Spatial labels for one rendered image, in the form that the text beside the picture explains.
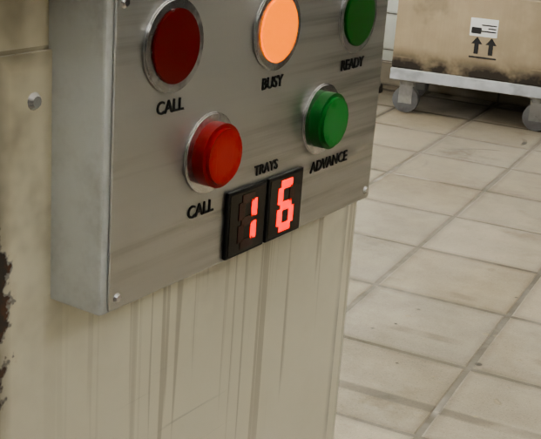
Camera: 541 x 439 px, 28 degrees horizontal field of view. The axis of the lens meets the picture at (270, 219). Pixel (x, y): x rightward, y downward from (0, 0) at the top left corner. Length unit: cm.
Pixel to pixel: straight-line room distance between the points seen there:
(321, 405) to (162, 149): 32
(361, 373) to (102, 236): 160
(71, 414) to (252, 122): 16
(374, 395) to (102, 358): 146
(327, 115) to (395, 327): 169
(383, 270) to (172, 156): 208
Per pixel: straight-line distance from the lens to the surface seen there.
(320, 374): 73
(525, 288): 255
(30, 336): 48
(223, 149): 49
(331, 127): 57
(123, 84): 44
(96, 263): 46
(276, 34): 53
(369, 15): 61
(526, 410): 199
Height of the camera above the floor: 89
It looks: 18 degrees down
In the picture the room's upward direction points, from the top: 4 degrees clockwise
